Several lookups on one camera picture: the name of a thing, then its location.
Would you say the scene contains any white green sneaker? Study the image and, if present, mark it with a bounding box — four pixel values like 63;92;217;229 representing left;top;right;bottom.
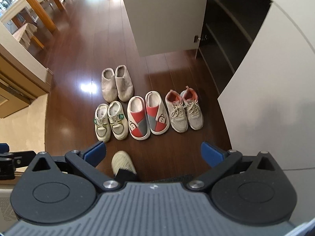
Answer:
108;101;129;140
94;103;111;143

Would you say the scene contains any grey pink sneaker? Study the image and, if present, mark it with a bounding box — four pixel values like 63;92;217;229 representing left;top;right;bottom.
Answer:
181;86;203;131
165;89;188;133

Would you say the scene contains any red white plush slipper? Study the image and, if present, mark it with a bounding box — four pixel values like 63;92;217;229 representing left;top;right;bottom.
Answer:
145;91;170;135

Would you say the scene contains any beige quilted slipper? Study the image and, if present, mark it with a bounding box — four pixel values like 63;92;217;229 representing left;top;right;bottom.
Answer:
101;68;118;103
115;65;134;102

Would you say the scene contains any red grey plush slipper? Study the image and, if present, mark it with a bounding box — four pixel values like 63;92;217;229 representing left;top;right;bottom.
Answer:
127;96;151;141

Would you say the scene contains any wooden bench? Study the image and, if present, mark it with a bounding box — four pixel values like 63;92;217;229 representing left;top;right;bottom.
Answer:
12;23;44;50

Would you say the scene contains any white shoe cabinet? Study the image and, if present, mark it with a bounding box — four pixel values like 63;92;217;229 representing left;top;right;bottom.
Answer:
118;0;315;175

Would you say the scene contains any white cabinet door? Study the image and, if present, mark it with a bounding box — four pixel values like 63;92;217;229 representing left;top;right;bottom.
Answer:
123;0;207;56

